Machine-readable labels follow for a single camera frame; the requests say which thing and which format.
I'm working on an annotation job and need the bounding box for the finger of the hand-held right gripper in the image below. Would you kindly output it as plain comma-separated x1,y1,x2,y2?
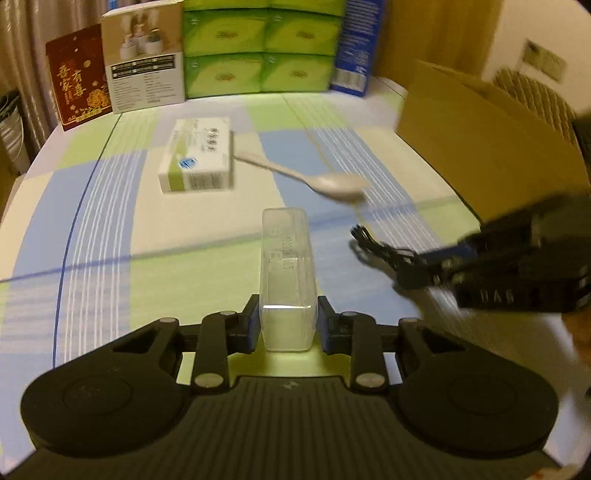
418,207,542,269
397,260,463,291

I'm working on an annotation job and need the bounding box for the blue milk carton box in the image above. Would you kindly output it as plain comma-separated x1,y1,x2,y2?
329,0,387,97

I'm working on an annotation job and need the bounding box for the white green medicine box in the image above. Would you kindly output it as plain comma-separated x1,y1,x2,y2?
158,117,235,195

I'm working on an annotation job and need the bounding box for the wall socket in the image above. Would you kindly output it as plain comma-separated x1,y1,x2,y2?
522,39,568,84

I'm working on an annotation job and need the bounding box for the checked cloth desktop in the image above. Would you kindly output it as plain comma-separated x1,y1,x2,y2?
0,76,591,462

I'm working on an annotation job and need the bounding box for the white product box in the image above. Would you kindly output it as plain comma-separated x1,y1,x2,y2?
100,0,186,114

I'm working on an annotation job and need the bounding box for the stack of green tissue packs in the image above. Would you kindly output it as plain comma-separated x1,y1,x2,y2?
182,0,347,100

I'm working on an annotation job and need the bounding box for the beige curtain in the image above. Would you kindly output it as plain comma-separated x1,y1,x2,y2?
0,0,112,153

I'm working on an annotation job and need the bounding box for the red gift box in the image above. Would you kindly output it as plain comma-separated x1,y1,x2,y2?
45,24,114,132

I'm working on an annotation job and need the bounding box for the white plastic spoon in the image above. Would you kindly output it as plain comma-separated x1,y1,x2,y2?
233,150,370,201

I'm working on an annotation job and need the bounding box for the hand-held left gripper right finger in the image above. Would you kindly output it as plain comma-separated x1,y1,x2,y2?
317,295,462,394

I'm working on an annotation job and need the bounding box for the clear plastic box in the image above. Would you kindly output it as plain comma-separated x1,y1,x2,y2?
260,208,319,352

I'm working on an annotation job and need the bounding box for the woven chair back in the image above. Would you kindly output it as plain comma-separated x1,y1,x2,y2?
492,67,578,139

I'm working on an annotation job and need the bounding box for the large brown cardboard box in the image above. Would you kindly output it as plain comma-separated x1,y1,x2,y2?
397,59,591,227

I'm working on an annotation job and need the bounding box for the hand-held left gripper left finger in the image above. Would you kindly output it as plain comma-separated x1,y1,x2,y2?
111,294,262,394

